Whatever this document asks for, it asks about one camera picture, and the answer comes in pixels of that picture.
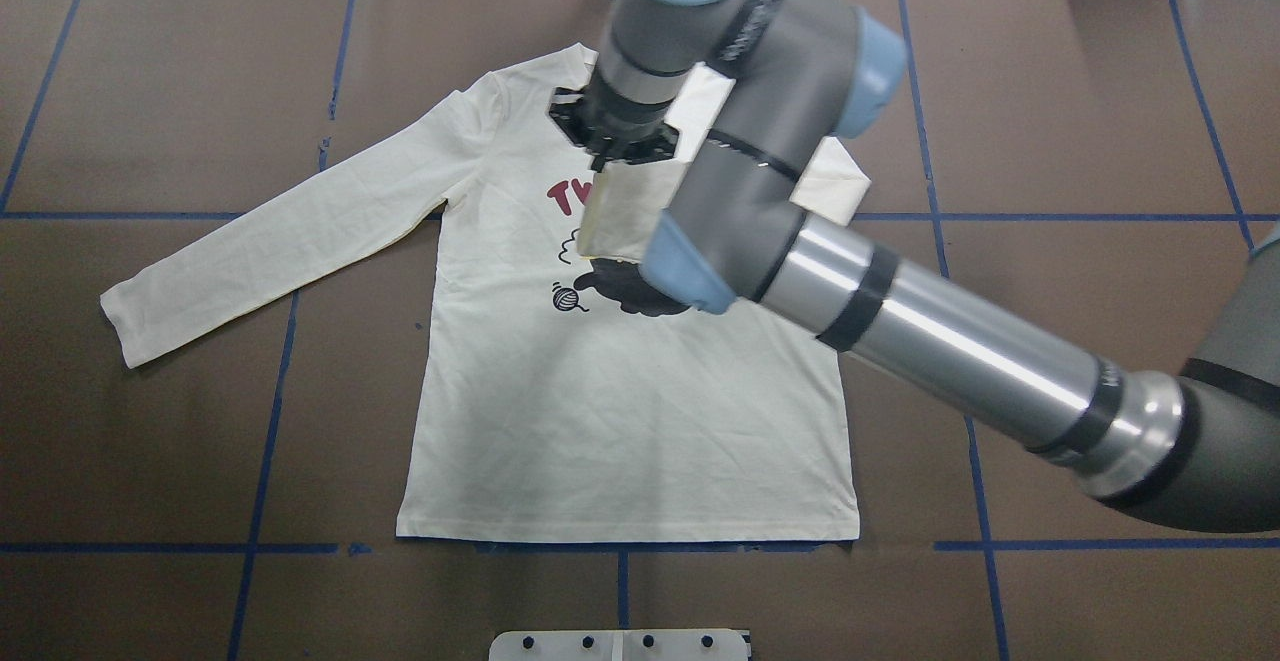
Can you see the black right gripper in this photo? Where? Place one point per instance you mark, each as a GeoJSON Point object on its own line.
{"type": "Point", "coordinates": [622, 128]}

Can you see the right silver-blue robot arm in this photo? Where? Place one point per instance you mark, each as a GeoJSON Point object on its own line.
{"type": "Point", "coordinates": [704, 122]}

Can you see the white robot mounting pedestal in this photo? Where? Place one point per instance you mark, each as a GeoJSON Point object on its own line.
{"type": "Point", "coordinates": [624, 644]}

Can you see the cream long-sleeve printed shirt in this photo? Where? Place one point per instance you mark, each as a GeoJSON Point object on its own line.
{"type": "Point", "coordinates": [564, 401]}

